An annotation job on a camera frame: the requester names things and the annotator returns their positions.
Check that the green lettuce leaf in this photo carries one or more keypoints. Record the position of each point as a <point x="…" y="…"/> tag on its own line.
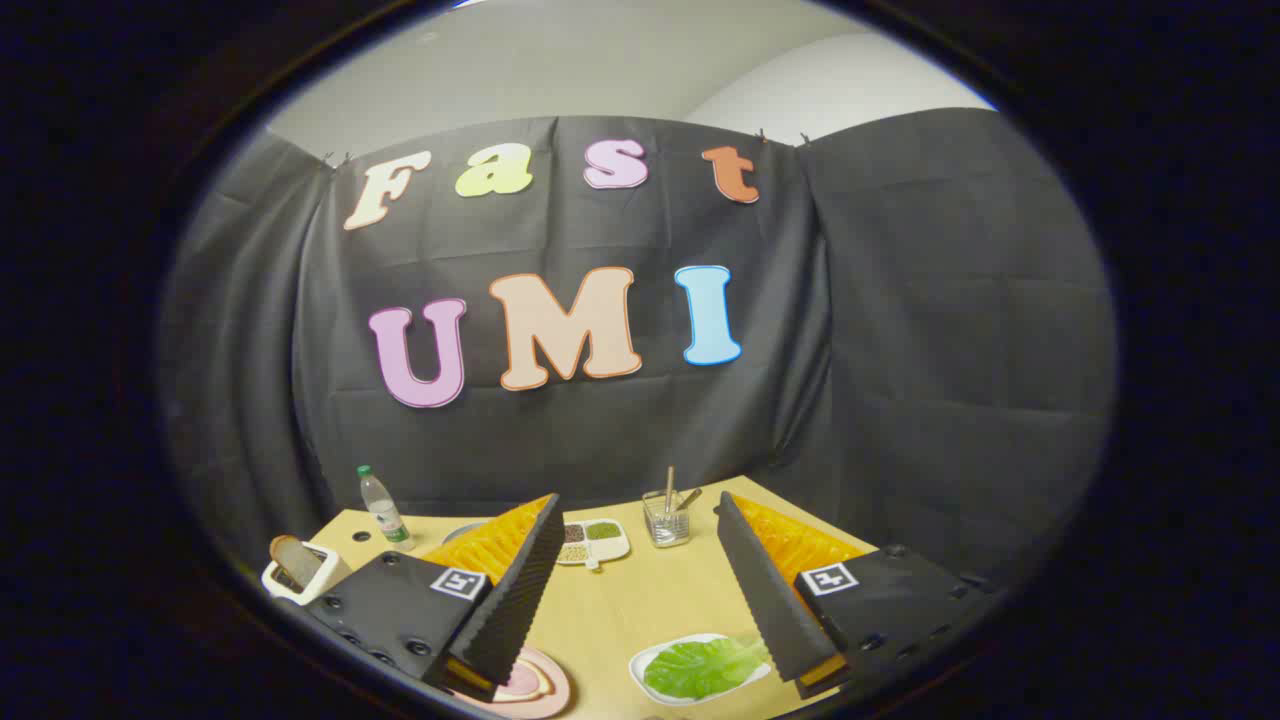
<point x="700" y="668"/>

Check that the white divided seasoning dish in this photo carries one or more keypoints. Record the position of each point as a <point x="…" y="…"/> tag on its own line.
<point x="600" y="540"/>

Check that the light wooden stick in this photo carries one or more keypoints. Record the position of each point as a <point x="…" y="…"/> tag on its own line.
<point x="669" y="485"/>

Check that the white square plate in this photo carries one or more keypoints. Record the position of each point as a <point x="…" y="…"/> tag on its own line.
<point x="640" y="665"/>

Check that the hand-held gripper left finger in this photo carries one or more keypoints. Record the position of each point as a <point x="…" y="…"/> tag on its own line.
<point x="500" y="610"/>

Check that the pink round plate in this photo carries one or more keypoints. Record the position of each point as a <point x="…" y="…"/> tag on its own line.
<point x="555" y="690"/>

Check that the square clear glass cup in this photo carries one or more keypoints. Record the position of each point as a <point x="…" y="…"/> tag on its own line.
<point x="668" y="528"/>

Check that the brown toast slice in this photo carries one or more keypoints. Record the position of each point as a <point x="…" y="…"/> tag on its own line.
<point x="294" y="560"/>

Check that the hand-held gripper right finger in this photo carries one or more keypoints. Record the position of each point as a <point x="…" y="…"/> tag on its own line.
<point x="765" y="590"/>

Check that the white bread slice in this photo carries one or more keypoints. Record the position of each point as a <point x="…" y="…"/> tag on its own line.
<point x="543" y="676"/>

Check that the pale blue round plate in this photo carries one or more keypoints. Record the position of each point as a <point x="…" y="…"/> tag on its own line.
<point x="462" y="531"/>

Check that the brown wooden stick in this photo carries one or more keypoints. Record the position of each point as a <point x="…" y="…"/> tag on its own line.
<point x="690" y="496"/>

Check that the cream white toaster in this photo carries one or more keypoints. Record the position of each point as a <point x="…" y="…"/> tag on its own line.
<point x="325" y="580"/>

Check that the pink ham slice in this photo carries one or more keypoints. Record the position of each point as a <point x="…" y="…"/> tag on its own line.
<point x="522" y="680"/>

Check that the clear plastic water bottle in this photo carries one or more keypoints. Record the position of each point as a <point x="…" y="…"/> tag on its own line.
<point x="383" y="512"/>

